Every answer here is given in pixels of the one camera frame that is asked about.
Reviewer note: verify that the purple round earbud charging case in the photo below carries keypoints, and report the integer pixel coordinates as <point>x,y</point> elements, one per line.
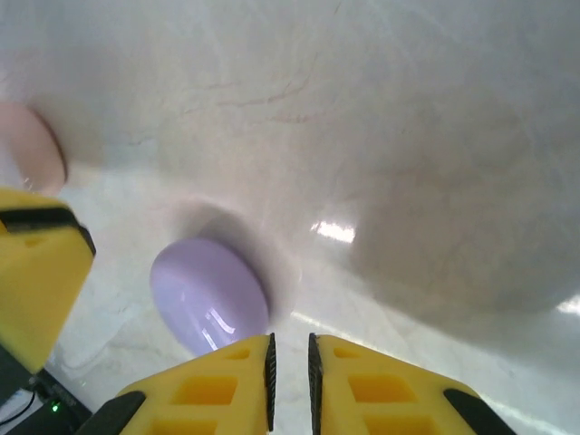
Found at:
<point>208,294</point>

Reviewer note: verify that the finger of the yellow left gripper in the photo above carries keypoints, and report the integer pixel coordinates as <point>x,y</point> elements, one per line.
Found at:
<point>36,290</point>
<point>22,201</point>

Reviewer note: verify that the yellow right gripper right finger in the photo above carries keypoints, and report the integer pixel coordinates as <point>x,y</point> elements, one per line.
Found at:
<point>385,399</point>

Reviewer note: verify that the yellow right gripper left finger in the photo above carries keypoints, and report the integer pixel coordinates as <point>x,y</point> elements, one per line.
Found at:
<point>204,394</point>

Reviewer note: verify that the pink round earbud charging case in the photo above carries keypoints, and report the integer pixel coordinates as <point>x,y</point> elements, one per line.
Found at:
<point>31,145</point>

